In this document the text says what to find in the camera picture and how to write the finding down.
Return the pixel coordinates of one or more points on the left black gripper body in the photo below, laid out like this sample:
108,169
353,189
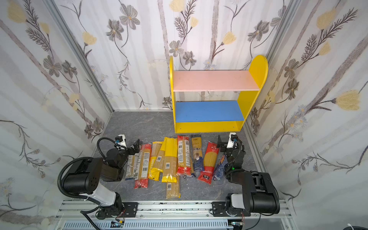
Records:
131,149

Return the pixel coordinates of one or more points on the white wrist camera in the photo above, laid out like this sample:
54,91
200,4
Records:
120,141
233,137

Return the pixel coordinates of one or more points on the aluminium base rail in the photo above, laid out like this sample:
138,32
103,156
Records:
202,210

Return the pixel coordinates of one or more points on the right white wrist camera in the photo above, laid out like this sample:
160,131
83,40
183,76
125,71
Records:
233,137

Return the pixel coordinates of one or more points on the yellow shelf pink blue boards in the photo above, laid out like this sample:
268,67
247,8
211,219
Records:
216,115

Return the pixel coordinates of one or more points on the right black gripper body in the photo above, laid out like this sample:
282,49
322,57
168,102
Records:
225,146

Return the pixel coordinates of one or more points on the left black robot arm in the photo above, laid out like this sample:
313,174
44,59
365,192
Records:
81,178

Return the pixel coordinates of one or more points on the clear white spaghetti bag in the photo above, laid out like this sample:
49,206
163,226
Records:
132,171

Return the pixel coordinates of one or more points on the blue gold spaghetti bag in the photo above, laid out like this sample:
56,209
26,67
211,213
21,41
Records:
198,161

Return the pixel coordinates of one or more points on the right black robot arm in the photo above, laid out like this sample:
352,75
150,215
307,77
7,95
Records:
258,195

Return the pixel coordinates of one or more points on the large yellow spaghetti bag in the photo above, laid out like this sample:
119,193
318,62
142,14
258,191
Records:
170,161

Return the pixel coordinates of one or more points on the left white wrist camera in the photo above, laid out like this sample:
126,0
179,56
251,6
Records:
120,141

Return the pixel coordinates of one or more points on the brown spaghetti pack bottom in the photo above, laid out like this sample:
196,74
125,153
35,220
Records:
173,189

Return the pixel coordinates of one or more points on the yellow spaghetti bag small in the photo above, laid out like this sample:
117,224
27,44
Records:
157,160

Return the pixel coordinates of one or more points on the red yellow spaghetti bag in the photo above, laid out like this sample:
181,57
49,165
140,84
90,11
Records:
210,159

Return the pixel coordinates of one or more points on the red clear spaghetti bag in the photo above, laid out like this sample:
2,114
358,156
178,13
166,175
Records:
143,166

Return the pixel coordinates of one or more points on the red labelled spaghetti bag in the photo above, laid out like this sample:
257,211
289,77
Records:
183,156

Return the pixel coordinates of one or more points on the white cable duct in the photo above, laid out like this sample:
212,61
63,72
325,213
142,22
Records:
181,224

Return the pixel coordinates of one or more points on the dark blue Barilla spaghetti bag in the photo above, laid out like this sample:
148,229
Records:
220,168

